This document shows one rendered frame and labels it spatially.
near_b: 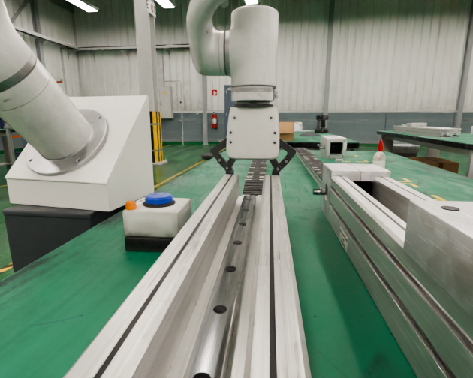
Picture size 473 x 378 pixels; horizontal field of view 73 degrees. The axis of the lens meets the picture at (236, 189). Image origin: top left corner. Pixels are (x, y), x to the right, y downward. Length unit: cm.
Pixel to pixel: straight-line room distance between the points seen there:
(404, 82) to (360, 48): 181
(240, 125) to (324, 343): 41
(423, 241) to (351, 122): 1150
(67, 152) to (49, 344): 49
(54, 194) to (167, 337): 60
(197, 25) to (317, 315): 45
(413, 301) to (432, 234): 6
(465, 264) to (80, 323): 30
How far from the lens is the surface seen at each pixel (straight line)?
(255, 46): 59
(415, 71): 1237
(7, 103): 68
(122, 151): 71
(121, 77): 1298
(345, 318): 34
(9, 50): 66
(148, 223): 46
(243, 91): 58
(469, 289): 21
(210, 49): 60
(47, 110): 70
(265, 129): 59
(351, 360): 29
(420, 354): 28
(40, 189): 79
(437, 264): 23
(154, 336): 17
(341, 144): 156
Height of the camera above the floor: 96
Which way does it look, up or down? 13 degrees down
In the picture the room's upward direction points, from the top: straight up
